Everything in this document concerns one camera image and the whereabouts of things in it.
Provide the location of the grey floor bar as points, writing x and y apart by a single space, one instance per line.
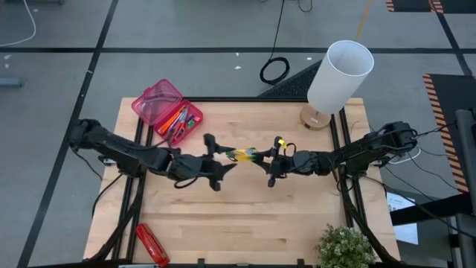
9 82

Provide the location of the small potted green plant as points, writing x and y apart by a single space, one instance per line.
344 247

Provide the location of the white paper sheet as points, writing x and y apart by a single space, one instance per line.
407 232

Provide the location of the pink plastic pencil case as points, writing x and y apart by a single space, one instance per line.
152 98

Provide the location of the yellow green crayon box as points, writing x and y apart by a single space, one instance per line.
241 154

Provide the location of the white shade table lamp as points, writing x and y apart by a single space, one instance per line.
340 78

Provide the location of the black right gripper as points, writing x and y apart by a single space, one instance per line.
294 164

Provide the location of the black ribbed floor mat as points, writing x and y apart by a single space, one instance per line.
294 87

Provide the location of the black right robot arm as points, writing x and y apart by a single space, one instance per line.
364 150

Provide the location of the grey metal post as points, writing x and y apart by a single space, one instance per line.
465 167

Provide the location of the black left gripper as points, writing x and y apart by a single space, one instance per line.
193 167

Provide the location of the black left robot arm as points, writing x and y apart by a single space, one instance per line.
122 150

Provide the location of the red stapler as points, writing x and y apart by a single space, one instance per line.
152 245

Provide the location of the black hazard striped floor mat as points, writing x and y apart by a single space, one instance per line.
453 93
413 4

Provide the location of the black metal beam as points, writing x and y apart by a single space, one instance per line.
427 210

